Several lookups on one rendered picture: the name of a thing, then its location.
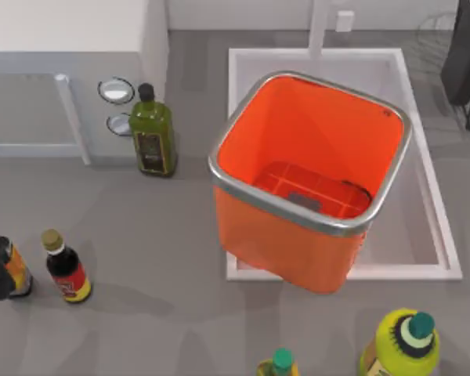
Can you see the glass microwave door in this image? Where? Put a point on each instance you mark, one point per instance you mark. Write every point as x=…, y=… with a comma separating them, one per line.
x=27, y=113

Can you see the green oil bottle black cap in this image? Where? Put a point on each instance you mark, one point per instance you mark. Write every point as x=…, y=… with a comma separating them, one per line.
x=153, y=133

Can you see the large yellow bottle teal cap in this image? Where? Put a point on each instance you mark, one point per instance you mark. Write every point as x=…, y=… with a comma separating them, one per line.
x=403, y=352

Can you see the large white microwave knob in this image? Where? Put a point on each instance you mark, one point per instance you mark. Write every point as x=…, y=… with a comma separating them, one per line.
x=116, y=91

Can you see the white wall socket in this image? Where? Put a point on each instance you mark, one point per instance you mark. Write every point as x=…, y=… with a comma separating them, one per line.
x=344, y=21

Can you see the orange bin with metal rim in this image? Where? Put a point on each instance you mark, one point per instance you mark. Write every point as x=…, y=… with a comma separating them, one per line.
x=297, y=258

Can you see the dark bottle orange label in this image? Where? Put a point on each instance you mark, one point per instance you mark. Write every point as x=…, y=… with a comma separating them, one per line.
x=19, y=270

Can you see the small yellow bottle green cap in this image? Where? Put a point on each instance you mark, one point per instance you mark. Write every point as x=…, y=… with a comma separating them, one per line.
x=282, y=362

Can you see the dark sauce bottle red label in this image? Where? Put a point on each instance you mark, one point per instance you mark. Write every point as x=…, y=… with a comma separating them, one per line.
x=68, y=274

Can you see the tall white tap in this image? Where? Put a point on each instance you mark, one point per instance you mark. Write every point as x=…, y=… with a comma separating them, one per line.
x=318, y=27

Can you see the small white microwave knob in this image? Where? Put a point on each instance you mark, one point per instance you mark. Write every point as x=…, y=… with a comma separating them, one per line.
x=119, y=124

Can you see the pale microwave oven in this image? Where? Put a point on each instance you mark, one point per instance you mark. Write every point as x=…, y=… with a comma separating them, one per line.
x=62, y=27

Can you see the white sink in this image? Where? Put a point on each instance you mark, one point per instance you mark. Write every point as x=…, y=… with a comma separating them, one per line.
x=423, y=219

